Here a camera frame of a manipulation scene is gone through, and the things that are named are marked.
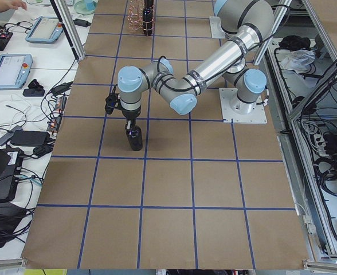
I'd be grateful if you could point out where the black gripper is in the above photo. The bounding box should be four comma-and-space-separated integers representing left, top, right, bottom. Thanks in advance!
122, 108, 141, 124

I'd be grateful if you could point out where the dark glass wine bottle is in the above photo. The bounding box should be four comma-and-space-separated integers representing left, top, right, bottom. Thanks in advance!
125, 120, 143, 151

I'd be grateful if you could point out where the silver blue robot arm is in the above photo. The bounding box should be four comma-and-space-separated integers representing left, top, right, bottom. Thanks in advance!
115, 1, 275, 128

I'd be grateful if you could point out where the dark bottle in basket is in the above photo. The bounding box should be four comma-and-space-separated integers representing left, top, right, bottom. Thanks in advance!
142, 0, 154, 36

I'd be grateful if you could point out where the person hand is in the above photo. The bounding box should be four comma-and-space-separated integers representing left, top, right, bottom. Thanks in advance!
0, 0, 27, 13

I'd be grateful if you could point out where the black small device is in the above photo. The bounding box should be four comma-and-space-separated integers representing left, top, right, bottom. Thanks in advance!
22, 79, 45, 97

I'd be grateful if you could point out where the brown paper table mat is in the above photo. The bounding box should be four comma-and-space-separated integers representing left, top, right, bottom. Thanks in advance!
22, 1, 309, 270

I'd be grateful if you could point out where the black power adapter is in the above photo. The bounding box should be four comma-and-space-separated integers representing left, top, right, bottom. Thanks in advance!
10, 130, 50, 147

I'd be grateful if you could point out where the green glass bowl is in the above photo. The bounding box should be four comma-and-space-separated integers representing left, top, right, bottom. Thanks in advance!
73, 0, 97, 15

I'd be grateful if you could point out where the upper blue teach pendant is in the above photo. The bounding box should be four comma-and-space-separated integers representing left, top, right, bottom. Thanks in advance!
25, 17, 63, 44

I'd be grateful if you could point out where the blue teach pendant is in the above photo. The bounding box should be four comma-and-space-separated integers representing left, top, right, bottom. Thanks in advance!
25, 17, 63, 44
0, 54, 33, 90

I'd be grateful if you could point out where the lower blue teach pendant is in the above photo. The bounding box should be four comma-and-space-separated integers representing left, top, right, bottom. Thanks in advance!
0, 54, 33, 90

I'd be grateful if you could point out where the grey adapter block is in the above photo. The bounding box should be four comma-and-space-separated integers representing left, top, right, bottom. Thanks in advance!
0, 132, 14, 146

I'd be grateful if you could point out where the black laptop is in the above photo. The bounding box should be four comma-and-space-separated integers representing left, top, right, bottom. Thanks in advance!
0, 148, 23, 203

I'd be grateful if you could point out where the white crumpled cloth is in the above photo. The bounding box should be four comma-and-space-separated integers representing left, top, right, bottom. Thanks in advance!
280, 49, 316, 73

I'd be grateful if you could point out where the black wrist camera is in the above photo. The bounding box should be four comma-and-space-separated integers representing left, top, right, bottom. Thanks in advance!
105, 93, 120, 115

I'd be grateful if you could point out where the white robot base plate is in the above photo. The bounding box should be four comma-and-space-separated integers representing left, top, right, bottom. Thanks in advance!
219, 88, 267, 124

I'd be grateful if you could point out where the copper wire wine basket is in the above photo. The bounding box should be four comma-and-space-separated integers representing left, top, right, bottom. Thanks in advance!
127, 0, 144, 34

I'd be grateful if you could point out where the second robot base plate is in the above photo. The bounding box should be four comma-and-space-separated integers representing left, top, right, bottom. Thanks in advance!
209, 16, 226, 39

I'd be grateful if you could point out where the aluminium frame post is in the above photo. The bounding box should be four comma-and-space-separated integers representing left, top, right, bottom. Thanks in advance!
50, 0, 85, 61

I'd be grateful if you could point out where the black cable bundle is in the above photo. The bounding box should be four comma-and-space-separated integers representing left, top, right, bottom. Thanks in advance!
311, 154, 337, 198

